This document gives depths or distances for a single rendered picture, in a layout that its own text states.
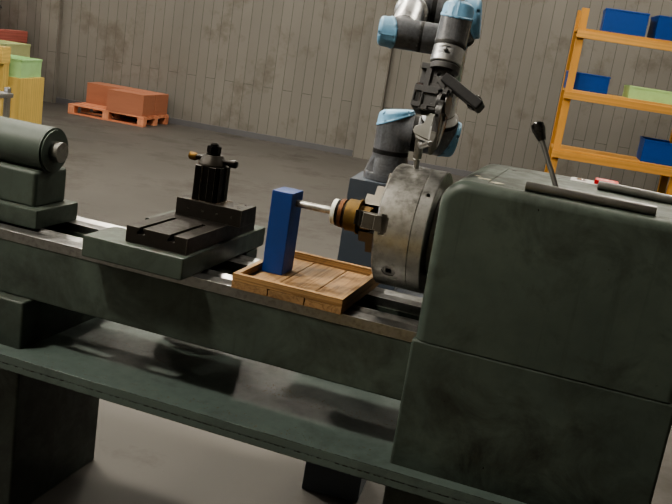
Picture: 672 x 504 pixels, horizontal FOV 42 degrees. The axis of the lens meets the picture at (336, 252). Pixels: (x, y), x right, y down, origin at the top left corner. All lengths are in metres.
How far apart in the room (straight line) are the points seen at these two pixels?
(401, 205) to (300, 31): 9.99
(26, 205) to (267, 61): 9.63
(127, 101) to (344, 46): 2.96
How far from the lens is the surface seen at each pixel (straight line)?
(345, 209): 2.24
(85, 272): 2.47
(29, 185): 2.65
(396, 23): 2.19
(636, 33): 8.72
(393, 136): 2.77
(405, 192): 2.11
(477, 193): 1.97
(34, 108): 9.61
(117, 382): 2.44
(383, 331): 2.14
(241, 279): 2.23
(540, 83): 11.59
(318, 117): 11.97
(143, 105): 11.85
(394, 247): 2.09
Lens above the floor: 1.52
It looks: 14 degrees down
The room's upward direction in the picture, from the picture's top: 9 degrees clockwise
